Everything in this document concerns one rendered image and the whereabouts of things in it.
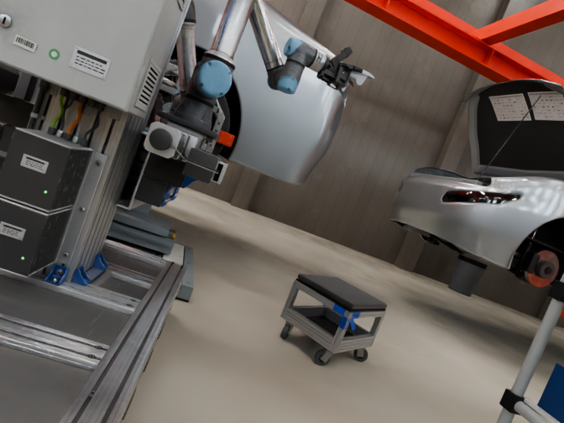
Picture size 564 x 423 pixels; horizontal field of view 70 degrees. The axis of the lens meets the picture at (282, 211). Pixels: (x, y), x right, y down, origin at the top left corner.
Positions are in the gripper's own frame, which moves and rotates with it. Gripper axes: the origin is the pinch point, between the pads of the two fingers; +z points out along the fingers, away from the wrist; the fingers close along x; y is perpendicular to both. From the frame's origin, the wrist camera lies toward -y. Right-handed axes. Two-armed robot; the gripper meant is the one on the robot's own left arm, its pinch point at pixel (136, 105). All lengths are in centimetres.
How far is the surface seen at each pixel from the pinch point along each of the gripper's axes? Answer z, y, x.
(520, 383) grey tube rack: -188, 33, -15
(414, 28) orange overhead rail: 12, -214, 327
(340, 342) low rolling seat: -126, 68, 49
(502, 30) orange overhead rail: -75, -241, 362
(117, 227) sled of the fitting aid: 10, 67, 22
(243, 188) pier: 251, 47, 450
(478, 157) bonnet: -100, -102, 391
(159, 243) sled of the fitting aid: -8, 69, 40
